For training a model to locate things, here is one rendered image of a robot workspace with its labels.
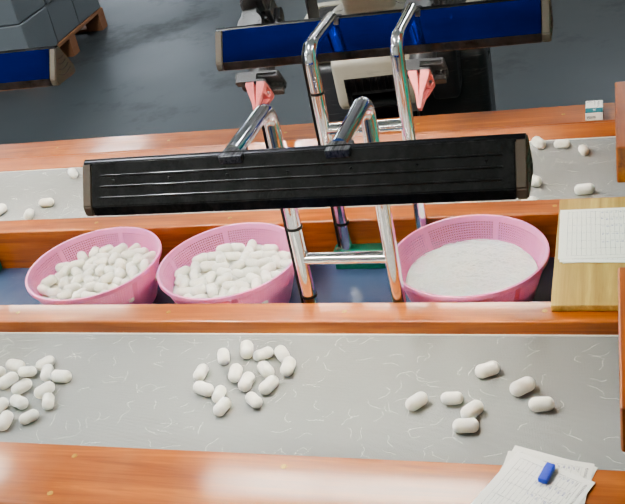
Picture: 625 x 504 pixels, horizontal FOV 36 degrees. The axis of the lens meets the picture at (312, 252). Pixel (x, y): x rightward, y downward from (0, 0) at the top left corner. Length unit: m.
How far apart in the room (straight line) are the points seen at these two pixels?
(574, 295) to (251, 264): 0.61
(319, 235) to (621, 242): 0.57
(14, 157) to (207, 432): 1.30
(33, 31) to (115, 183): 4.48
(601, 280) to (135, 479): 0.75
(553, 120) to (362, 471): 1.07
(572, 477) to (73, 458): 0.68
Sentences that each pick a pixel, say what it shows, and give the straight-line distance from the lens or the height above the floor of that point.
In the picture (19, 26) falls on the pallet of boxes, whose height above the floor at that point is 0.36.
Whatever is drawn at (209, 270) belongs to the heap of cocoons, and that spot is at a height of 0.73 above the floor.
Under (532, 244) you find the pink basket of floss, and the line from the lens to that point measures 1.68.
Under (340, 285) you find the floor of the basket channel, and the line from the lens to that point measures 1.77.
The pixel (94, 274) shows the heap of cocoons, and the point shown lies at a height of 0.72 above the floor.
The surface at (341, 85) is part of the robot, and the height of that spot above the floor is 0.73.
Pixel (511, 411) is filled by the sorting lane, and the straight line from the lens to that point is 1.33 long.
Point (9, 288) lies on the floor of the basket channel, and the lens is 2.10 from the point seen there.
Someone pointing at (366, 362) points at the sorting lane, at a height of 0.74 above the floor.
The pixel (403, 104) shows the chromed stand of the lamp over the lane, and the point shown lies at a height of 1.00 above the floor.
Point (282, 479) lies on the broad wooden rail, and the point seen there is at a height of 0.76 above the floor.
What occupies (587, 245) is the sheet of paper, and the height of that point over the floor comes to 0.78.
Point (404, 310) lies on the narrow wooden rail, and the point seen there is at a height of 0.77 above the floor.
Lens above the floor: 1.61
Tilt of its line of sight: 30 degrees down
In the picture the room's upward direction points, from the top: 12 degrees counter-clockwise
